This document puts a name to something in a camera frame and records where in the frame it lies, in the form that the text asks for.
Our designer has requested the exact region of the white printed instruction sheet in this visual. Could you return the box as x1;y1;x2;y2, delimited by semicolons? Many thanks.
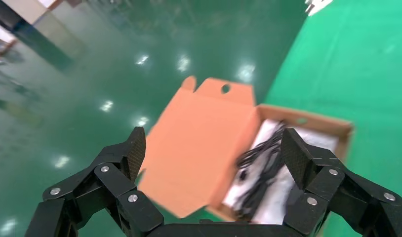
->
222;118;339;226

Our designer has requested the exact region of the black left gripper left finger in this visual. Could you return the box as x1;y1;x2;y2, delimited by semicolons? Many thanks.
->
24;126;164;237

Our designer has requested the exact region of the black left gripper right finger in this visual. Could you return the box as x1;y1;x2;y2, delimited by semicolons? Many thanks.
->
281;127;402;237

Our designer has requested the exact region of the black data cable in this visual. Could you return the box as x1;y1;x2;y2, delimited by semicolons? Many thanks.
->
235;121;288;219

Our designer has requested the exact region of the green table mat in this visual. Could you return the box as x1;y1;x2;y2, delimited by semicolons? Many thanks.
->
265;0;402;237

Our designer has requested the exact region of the orange cardboard box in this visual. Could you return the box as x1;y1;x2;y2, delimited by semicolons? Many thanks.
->
137;76;354;226

